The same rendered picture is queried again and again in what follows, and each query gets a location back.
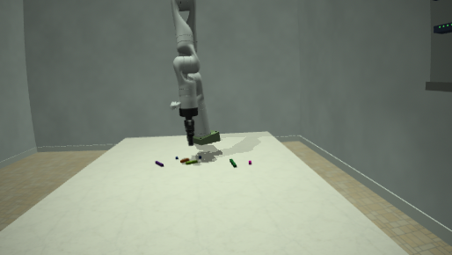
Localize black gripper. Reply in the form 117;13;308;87
179;107;198;146

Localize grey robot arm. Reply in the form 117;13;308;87
171;0;211;137

